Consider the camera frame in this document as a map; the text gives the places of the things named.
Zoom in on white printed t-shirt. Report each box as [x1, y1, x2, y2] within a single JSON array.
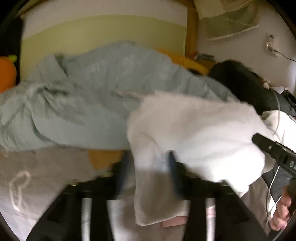
[[127, 92, 274, 226]]

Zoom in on right hand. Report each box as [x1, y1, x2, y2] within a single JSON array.
[[270, 186, 292, 232]]

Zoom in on white and grey jacket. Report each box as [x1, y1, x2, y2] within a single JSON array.
[[261, 108, 296, 223]]

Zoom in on pink folded garment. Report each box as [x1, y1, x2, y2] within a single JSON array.
[[161, 206, 216, 227]]

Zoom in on black garment pile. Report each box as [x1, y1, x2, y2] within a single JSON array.
[[208, 60, 295, 116]]

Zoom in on grey-green rumpled blanket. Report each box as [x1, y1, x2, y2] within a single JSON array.
[[1, 42, 237, 151]]

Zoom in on grey bed sheet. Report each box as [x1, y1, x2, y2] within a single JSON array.
[[1, 146, 274, 240]]

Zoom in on yellow pillow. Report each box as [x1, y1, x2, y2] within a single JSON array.
[[157, 49, 209, 75]]

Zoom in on orange plush toy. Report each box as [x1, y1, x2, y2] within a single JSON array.
[[0, 55, 17, 93]]

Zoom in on green and white headboard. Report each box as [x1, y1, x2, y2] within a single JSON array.
[[20, 1, 187, 78]]

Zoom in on wall power socket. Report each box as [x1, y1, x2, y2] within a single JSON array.
[[265, 34, 279, 56]]

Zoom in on wooden bed post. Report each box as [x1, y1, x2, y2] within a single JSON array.
[[185, 1, 199, 58]]

